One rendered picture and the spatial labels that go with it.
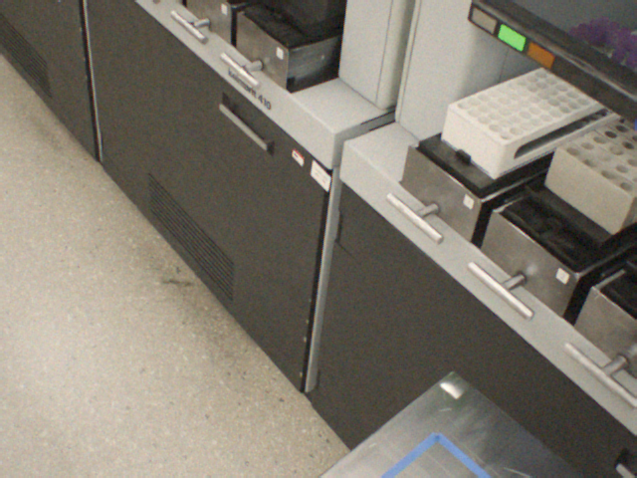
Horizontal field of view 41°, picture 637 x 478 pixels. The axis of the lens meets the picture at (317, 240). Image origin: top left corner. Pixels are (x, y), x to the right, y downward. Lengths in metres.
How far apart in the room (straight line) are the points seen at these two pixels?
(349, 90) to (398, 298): 0.33
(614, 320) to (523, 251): 0.13
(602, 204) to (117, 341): 1.19
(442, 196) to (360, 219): 0.20
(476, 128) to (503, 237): 0.14
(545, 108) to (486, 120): 0.09
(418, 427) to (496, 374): 0.40
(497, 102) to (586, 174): 0.17
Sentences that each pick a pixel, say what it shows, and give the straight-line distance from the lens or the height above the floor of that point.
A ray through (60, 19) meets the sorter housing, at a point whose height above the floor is 0.44.
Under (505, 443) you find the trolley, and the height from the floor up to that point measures 0.82.
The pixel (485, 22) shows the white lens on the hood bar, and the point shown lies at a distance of 1.06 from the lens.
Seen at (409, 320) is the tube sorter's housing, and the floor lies 0.53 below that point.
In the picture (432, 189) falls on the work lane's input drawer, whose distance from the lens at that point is 1.12.
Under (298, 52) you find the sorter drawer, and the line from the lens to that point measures 1.30.
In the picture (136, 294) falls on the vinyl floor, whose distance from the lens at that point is 2.01.
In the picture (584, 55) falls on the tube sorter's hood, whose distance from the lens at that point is 1.00.
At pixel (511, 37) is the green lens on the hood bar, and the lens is 1.04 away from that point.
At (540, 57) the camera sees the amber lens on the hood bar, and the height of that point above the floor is 0.98.
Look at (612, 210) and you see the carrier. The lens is 1.04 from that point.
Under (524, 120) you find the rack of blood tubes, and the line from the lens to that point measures 1.11.
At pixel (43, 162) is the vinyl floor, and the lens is 2.41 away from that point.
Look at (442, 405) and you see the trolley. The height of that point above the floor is 0.82.
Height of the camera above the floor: 1.46
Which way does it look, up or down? 43 degrees down
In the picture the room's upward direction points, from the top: 7 degrees clockwise
